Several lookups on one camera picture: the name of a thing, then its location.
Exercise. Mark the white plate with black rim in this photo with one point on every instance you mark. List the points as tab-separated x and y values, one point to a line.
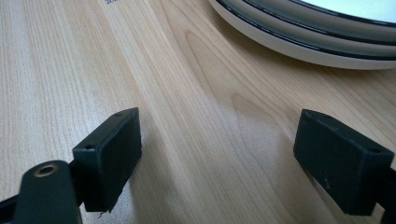
342	24
311	58

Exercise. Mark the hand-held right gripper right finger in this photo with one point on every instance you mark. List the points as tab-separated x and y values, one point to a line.
339	161

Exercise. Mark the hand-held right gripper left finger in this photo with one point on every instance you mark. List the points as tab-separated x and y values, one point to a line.
107	158

